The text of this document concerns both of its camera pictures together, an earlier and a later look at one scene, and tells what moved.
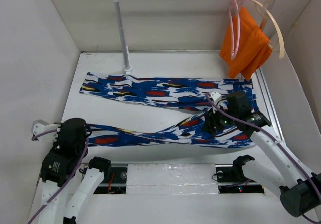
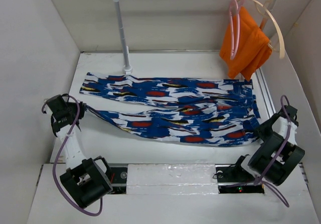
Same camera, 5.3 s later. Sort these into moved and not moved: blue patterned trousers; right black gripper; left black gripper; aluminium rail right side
Moved: right black gripper; left black gripper; blue patterned trousers
Not moved: aluminium rail right side
